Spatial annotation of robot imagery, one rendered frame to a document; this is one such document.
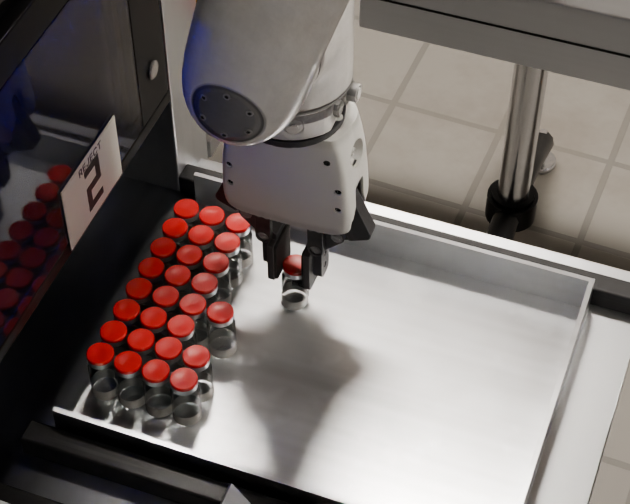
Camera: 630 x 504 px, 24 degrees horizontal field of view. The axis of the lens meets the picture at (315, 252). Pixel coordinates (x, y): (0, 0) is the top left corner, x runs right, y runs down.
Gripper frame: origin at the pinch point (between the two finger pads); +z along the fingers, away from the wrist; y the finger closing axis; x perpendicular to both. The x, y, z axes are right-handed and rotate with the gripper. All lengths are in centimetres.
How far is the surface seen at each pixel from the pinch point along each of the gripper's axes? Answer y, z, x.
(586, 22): -8, 41, -86
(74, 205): 13.6, -8.7, 8.3
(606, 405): -25.5, 6.1, 1.3
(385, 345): -8.1, 5.8, 1.8
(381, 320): -7.0, 5.8, -0.5
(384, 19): 20, 48, -86
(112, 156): 13.6, -8.0, 2.2
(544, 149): -2, 85, -106
